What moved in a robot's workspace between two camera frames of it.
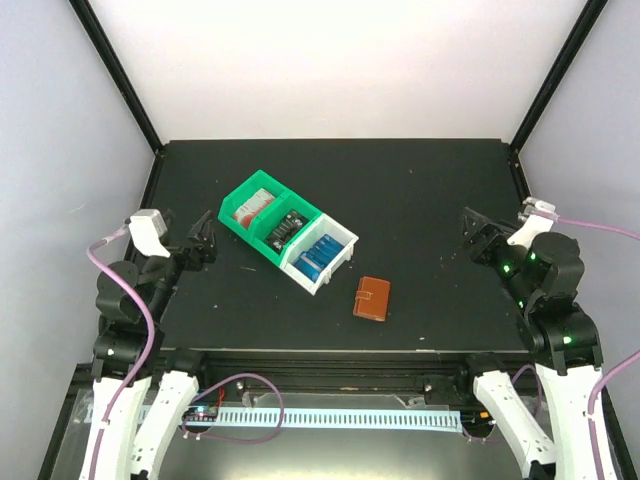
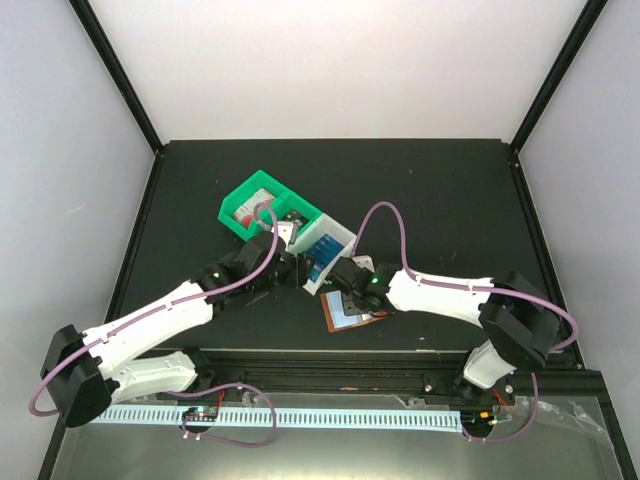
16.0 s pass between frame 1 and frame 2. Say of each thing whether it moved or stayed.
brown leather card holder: moved
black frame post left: stayed
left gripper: moved
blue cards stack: stayed
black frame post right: stayed
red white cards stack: stayed
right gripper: moved
